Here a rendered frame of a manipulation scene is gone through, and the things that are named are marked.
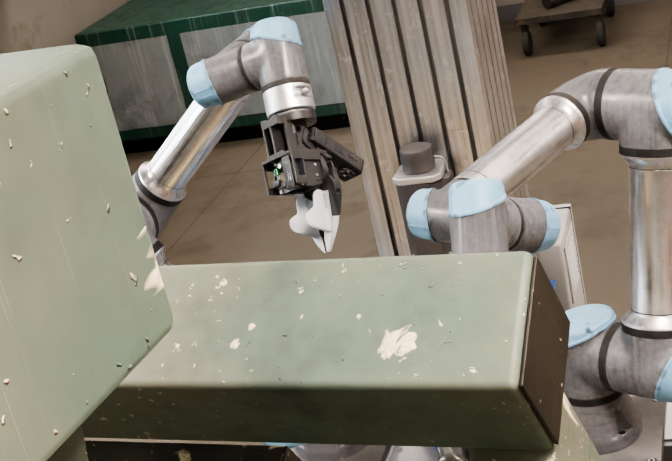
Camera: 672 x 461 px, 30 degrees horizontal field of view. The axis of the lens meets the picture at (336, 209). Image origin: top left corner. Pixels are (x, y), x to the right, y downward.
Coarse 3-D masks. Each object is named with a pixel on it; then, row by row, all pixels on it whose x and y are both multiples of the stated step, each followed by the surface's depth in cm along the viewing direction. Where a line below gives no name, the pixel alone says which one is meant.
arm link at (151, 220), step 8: (144, 208) 219; (144, 216) 217; (152, 216) 219; (152, 224) 219; (152, 232) 219; (152, 240) 214; (160, 248) 220; (160, 256) 214; (160, 264) 214; (168, 264) 216
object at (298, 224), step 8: (296, 200) 189; (304, 200) 190; (312, 200) 190; (304, 208) 190; (296, 216) 188; (304, 216) 189; (296, 224) 188; (304, 224) 189; (296, 232) 187; (304, 232) 188; (312, 232) 189; (320, 232) 189; (320, 240) 189; (320, 248) 189
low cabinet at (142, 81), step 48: (144, 0) 846; (192, 0) 807; (240, 0) 772; (288, 0) 740; (96, 48) 783; (144, 48) 774; (192, 48) 765; (144, 96) 788; (336, 96) 753; (144, 144) 808
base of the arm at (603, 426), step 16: (576, 400) 213; (592, 400) 212; (608, 400) 212; (624, 400) 214; (592, 416) 213; (608, 416) 212; (624, 416) 214; (640, 416) 218; (592, 432) 213; (608, 432) 213; (624, 432) 214; (640, 432) 216; (608, 448) 213
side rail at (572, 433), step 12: (564, 396) 86; (564, 408) 86; (564, 420) 86; (576, 420) 89; (564, 432) 86; (576, 432) 89; (564, 444) 86; (576, 444) 89; (588, 444) 92; (480, 456) 85; (492, 456) 85; (504, 456) 85; (516, 456) 84; (528, 456) 84; (540, 456) 84; (552, 456) 84; (564, 456) 86; (576, 456) 89; (588, 456) 92
